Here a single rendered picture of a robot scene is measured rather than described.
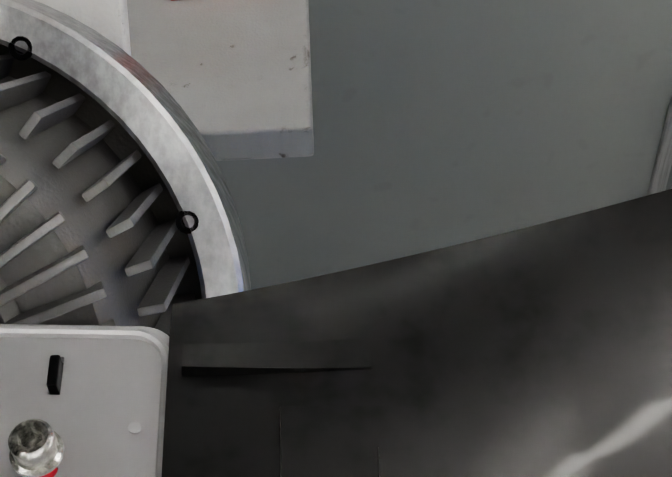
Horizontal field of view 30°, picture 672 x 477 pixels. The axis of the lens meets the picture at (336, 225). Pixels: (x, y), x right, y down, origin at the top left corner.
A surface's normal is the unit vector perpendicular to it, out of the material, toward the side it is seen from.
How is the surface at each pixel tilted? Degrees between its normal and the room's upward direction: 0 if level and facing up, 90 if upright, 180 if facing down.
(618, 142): 90
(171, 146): 50
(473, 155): 90
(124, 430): 7
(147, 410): 7
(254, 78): 0
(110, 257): 74
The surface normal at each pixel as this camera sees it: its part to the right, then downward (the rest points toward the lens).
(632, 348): 0.03, -0.51
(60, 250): 0.08, 0.14
